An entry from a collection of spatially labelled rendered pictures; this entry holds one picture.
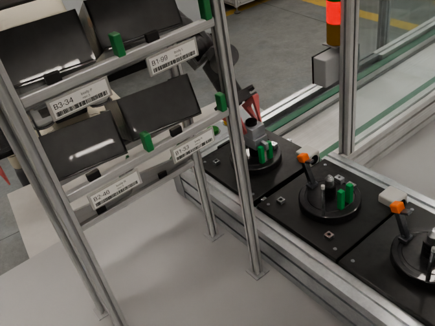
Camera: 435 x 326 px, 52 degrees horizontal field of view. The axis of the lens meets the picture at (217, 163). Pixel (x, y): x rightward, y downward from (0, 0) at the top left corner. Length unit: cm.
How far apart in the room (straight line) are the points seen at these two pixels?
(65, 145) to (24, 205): 81
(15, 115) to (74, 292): 66
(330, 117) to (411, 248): 63
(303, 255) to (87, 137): 51
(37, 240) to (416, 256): 97
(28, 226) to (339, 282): 90
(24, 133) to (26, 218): 87
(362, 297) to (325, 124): 67
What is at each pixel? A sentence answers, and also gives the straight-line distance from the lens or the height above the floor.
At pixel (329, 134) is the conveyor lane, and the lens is 138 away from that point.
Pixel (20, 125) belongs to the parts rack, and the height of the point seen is 144.
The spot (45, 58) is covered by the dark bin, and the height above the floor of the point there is 149.
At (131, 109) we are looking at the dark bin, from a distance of 75.
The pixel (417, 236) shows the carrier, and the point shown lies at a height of 99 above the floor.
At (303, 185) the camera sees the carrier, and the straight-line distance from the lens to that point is 111.
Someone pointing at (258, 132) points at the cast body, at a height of 107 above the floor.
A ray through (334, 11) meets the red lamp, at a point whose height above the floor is 134.
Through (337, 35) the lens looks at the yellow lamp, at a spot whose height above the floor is 128.
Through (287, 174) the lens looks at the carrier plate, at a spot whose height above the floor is 97.
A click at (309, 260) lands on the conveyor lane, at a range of 96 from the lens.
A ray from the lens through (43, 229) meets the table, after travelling 139.
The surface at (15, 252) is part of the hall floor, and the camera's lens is 277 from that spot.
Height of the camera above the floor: 170
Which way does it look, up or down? 36 degrees down
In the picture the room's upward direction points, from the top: 11 degrees counter-clockwise
